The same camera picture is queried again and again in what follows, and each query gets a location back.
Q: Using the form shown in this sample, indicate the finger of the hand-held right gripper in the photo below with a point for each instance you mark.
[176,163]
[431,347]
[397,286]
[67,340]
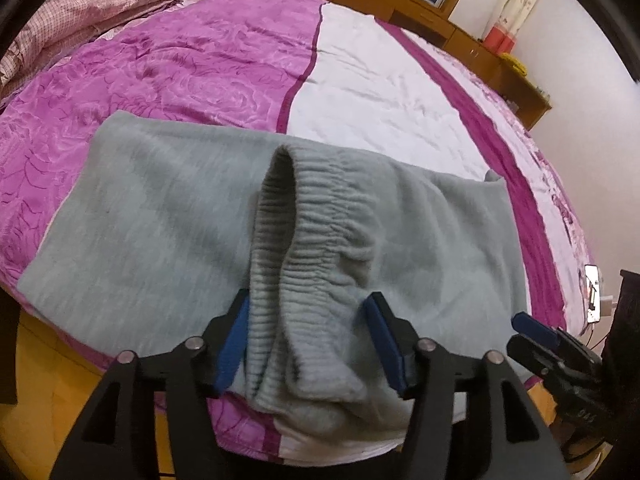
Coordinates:
[525,352]
[532,327]

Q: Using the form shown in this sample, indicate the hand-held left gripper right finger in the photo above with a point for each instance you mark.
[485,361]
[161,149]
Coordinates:
[387,347]

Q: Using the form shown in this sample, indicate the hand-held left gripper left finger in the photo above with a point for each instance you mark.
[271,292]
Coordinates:
[232,345]

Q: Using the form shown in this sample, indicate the grey pants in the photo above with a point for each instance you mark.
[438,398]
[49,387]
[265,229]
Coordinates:
[150,210]

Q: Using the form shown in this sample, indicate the smartphone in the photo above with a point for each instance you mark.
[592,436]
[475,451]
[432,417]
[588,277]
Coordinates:
[592,280]

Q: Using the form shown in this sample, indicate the dark cloth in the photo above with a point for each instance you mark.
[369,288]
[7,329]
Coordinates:
[627,320]

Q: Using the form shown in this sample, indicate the dark panel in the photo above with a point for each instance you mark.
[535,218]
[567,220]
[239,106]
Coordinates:
[7,345]

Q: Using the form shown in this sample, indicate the yellow cloth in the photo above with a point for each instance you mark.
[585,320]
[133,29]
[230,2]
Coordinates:
[515,64]

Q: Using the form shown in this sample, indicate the purple pink floral bedspread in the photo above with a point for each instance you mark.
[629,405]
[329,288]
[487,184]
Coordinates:
[200,60]

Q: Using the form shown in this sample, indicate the wooden window cabinet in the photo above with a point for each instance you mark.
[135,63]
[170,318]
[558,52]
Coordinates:
[425,15]

